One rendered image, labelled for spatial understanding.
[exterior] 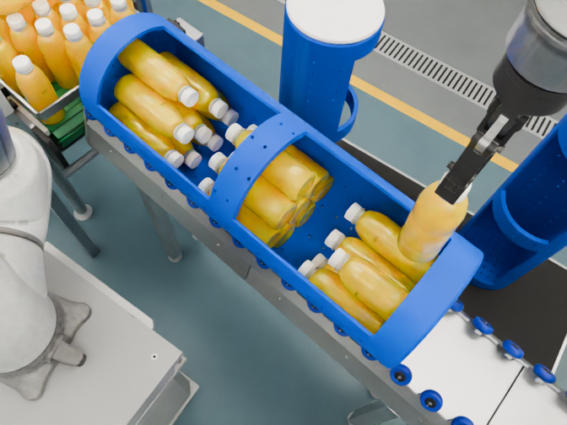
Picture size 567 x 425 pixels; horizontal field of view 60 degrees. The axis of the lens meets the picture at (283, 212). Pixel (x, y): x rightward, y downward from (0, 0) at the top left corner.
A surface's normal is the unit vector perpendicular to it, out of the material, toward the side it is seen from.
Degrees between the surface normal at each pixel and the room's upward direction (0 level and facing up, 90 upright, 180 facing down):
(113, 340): 0
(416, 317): 35
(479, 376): 0
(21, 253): 65
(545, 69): 90
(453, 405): 0
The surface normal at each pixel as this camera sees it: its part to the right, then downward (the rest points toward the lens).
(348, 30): 0.05, -0.44
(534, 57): -0.80, 0.52
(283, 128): 0.23, -0.61
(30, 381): 0.18, -0.23
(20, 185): 0.85, 0.14
